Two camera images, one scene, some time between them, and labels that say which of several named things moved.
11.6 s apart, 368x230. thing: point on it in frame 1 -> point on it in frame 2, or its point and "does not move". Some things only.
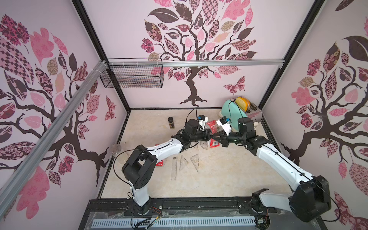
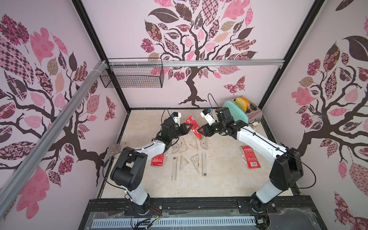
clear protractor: x=204 y=144 does not move
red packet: x=213 y=143 -> x=248 y=157
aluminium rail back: x=195 y=63 does not move
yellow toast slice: x=243 y=103 does not move
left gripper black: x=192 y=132 -> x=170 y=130
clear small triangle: x=195 y=159 does not move
